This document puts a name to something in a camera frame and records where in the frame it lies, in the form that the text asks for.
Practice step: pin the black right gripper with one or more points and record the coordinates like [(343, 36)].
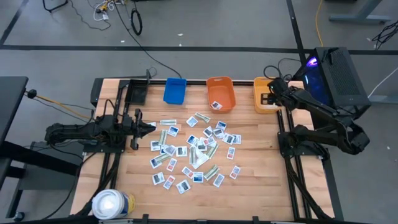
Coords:
[(278, 91)]

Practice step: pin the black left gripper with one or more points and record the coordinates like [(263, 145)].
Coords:
[(136, 130)]

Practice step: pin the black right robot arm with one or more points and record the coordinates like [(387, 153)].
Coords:
[(311, 102)]

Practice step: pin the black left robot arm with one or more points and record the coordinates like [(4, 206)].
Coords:
[(71, 130)]

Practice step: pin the yellow plastic bin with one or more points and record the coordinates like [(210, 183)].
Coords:
[(258, 85)]

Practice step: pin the white blue alcohol pad packet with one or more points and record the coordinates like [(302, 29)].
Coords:
[(162, 149), (221, 125), (173, 131), (237, 139), (192, 140), (198, 177), (155, 163), (191, 121)]

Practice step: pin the black mesh basket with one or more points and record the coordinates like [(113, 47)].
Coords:
[(136, 91)]

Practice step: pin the orange plastic bin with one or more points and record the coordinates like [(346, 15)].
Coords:
[(220, 91)]

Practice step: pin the blue plastic bin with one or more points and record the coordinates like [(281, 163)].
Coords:
[(174, 91)]

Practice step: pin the packets in orange bin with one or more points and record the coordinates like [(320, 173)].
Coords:
[(158, 178)]

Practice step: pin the plain white bandage wrapper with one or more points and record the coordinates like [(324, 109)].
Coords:
[(201, 161), (213, 144)]

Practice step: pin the black computer tower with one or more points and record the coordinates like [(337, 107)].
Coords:
[(345, 74)]

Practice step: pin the white canister with yellow label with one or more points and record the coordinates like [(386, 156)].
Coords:
[(109, 203)]

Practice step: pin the white packet with boxed print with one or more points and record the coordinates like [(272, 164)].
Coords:
[(219, 180)]

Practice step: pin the grey desk foot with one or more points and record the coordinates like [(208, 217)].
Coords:
[(385, 99)]

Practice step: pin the grey desk leg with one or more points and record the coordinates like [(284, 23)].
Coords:
[(360, 17)]

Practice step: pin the black desk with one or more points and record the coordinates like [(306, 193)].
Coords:
[(12, 99)]

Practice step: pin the black floor stand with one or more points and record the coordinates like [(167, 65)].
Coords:
[(49, 9)]

